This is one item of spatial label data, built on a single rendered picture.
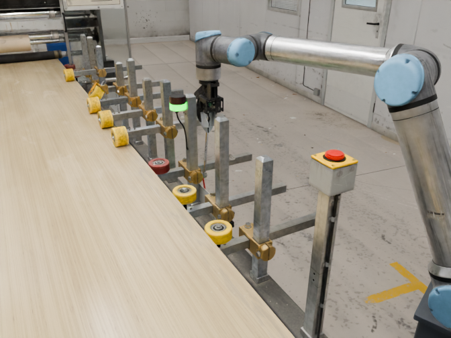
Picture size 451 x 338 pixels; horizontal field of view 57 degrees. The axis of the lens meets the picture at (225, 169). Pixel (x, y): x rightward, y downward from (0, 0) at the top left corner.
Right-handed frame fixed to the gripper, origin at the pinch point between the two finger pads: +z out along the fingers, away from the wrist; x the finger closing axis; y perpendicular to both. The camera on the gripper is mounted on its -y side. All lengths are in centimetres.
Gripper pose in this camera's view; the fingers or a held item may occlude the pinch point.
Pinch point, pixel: (207, 129)
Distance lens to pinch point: 162.2
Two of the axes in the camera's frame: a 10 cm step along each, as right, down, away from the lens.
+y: 4.7, 3.9, -7.9
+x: 8.8, -2.1, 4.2
